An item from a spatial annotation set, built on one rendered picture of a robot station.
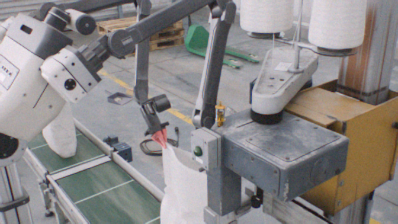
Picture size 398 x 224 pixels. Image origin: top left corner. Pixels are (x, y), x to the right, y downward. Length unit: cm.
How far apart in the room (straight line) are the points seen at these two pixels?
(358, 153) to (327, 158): 27
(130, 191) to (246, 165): 161
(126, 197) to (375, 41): 172
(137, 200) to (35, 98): 130
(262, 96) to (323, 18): 25
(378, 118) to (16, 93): 108
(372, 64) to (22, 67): 105
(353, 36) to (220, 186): 53
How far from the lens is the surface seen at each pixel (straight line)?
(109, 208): 248
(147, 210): 243
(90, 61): 124
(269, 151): 101
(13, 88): 138
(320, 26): 115
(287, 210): 126
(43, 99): 138
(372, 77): 137
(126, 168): 281
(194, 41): 674
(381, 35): 135
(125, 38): 126
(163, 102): 176
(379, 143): 141
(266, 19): 129
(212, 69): 140
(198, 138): 110
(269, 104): 112
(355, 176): 136
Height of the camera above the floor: 183
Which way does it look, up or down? 24 degrees down
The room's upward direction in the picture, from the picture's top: 2 degrees counter-clockwise
